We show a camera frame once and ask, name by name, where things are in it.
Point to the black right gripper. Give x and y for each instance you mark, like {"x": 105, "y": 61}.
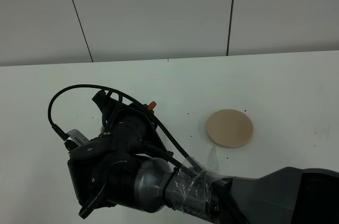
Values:
{"x": 127, "y": 167}

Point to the brown clay teapot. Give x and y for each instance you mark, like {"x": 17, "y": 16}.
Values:
{"x": 151, "y": 106}

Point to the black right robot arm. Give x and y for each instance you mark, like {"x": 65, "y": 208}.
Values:
{"x": 289, "y": 195}

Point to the beige round teapot coaster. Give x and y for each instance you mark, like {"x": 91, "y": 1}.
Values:
{"x": 229, "y": 128}

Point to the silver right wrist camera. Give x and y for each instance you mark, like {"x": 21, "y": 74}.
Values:
{"x": 75, "y": 139}

